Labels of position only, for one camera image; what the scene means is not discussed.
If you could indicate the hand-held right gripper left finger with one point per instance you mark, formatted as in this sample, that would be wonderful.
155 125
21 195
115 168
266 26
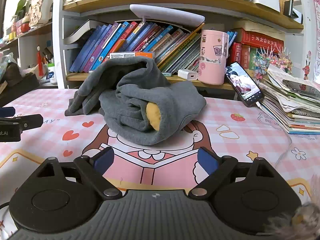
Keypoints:
105 158

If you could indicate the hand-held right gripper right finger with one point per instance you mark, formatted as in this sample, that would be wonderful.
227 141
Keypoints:
207 160

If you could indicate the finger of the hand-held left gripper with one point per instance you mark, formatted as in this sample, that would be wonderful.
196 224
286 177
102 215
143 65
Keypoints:
30 121
7 111

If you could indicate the grey sweatshirt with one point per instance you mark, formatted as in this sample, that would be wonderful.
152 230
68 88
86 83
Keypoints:
162 97

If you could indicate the dark brown cloth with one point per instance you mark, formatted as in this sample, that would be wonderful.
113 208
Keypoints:
13 71

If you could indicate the plastic wrapped plush bundle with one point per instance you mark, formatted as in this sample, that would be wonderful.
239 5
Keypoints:
6 65

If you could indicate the white bottle with green lid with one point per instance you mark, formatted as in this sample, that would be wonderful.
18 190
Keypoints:
51 75

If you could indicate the red tassel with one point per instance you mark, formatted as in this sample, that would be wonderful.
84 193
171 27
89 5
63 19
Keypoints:
40 65

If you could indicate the pens in holder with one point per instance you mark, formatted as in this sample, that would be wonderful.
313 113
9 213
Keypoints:
47 56

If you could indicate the black smartphone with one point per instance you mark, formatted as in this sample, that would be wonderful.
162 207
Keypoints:
243 85

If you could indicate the white charger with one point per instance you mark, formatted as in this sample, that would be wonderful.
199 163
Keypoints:
187 75

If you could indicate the pink sticker canister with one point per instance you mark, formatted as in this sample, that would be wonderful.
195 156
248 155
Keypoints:
212 65

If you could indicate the stack of papers and notebooks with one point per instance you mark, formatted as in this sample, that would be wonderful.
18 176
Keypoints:
287 100

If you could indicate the green plant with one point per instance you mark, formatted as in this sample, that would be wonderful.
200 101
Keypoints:
20 8

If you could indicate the row of colourful books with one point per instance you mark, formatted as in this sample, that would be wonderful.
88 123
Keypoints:
105 45

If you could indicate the orange box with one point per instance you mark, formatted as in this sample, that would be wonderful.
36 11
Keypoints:
132 55

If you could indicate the red upright book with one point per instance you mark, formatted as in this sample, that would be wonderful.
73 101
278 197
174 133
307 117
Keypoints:
235 55

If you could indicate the round pink hanging tag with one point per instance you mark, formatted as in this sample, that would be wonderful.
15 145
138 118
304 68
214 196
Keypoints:
40 7

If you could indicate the person's furry sleeve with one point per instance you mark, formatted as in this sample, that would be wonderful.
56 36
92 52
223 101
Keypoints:
300 220

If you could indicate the colourful bead ornament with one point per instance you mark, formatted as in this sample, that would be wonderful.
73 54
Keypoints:
270 62

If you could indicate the thick red dictionary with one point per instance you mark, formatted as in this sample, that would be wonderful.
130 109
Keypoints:
262 40

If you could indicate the wall poster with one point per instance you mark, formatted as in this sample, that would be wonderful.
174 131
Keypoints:
312 62

